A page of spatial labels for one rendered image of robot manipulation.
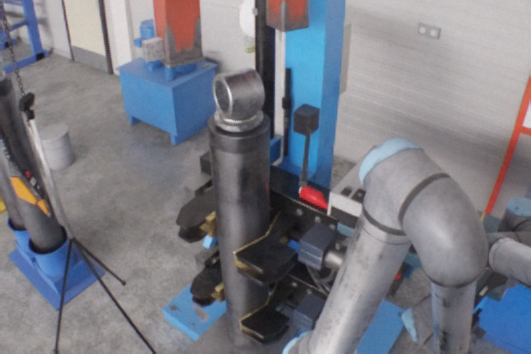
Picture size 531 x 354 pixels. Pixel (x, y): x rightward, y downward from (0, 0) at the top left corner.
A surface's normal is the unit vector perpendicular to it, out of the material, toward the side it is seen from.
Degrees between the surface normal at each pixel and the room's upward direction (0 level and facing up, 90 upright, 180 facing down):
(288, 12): 90
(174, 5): 90
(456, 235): 55
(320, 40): 90
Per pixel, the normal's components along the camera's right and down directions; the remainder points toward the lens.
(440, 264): -0.55, 0.40
